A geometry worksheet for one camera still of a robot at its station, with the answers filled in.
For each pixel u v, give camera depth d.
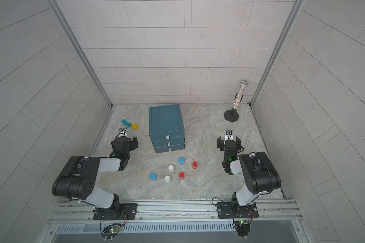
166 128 0.78
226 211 0.71
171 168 0.82
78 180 0.44
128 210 0.71
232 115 1.09
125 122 1.06
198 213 0.71
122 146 0.70
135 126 1.04
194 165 0.84
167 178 0.79
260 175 0.45
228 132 0.80
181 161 0.87
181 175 0.81
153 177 0.80
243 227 0.69
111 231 0.65
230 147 0.74
